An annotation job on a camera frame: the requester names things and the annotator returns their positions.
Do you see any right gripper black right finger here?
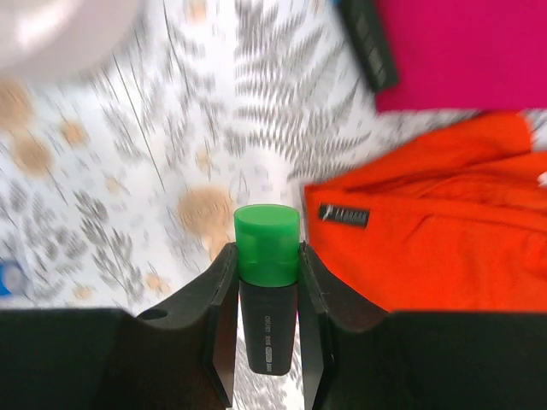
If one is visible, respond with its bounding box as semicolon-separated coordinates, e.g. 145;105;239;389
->
298;244;546;409

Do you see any magenta folded cloth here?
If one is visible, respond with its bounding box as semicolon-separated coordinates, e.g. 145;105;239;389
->
376;1;546;112

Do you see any orange folded cloth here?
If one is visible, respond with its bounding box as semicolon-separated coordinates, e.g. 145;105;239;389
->
305;113;546;312

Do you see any blue cap grey glue stick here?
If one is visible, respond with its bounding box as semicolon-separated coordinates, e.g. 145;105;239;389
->
0;261;27;297

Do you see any white round divided organizer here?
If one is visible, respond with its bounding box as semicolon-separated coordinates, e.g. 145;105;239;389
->
1;0;144;80

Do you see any floral patterned table mat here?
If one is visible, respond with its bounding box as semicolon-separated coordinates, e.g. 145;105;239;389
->
1;1;546;409

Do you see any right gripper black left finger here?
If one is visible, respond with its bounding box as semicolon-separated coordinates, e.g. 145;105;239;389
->
1;244;238;409

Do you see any green cap black highlighter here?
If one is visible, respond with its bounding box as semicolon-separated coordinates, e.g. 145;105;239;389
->
234;204;300;376

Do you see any blue cap black highlighter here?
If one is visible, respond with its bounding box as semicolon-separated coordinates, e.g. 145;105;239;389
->
334;0;399;93

